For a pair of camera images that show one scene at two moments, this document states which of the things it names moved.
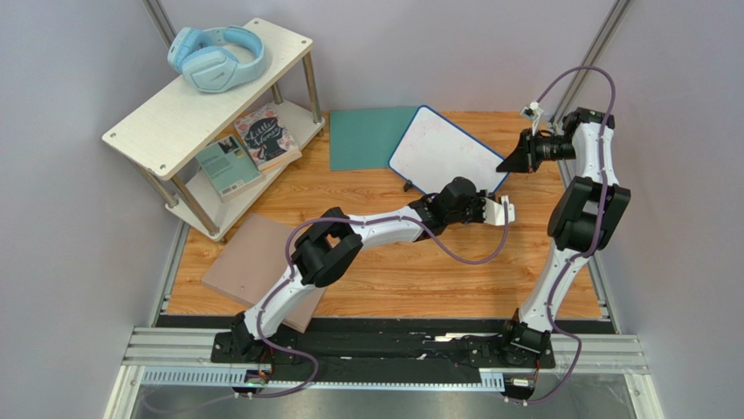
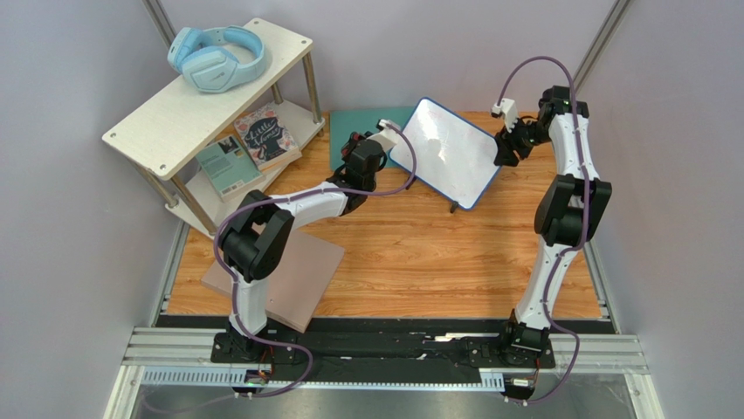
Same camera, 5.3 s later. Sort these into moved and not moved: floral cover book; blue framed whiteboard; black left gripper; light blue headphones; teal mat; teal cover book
Moved: blue framed whiteboard; black left gripper
Not moved: floral cover book; teal cover book; teal mat; light blue headphones
